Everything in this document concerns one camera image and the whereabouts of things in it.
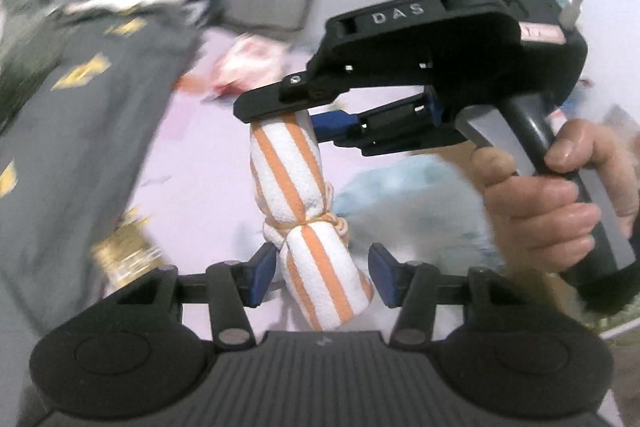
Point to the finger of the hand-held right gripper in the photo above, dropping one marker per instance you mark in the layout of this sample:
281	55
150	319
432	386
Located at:
280	99
340	123

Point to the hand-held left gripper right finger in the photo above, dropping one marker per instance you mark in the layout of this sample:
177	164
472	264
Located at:
384	272

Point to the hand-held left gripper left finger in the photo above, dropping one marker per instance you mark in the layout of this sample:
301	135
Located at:
262	272

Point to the pink bubble wrap bag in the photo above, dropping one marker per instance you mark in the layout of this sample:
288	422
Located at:
235	67

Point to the orange striped white towel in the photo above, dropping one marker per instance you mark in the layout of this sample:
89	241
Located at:
305	217

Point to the person's right hand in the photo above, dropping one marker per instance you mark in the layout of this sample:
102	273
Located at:
540	207

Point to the light blue cloth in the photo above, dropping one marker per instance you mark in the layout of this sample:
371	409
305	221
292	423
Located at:
415	212

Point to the grey blanket with yellow print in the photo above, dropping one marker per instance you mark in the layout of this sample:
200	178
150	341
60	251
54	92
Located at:
75	132

